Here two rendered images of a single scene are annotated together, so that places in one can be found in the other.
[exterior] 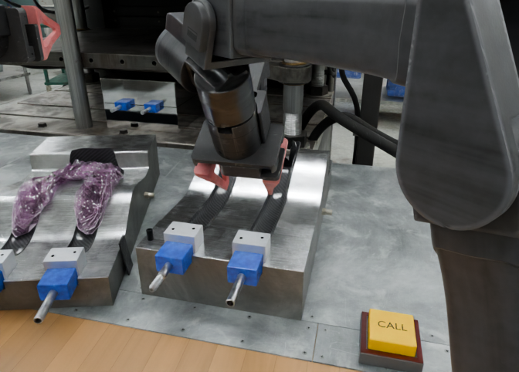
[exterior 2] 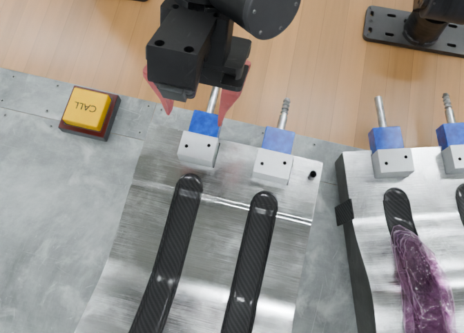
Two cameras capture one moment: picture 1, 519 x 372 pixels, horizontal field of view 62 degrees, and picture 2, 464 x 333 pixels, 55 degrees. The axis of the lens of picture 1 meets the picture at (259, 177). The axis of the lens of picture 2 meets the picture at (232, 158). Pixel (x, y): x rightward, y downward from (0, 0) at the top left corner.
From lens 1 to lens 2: 0.78 m
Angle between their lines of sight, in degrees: 83
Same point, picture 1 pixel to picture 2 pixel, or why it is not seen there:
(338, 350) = (133, 111)
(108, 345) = (321, 119)
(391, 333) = (88, 99)
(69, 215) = (436, 250)
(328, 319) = (134, 144)
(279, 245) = (168, 164)
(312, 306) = not seen: hidden behind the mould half
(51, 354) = (362, 110)
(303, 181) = (118, 309)
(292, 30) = not seen: outside the picture
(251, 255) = (198, 130)
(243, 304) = not seen: hidden behind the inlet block
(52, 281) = (388, 131)
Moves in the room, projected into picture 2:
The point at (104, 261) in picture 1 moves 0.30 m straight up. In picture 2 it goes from (356, 177) to (450, 86)
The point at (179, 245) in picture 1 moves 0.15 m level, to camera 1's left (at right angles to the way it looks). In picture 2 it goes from (273, 148) to (379, 148)
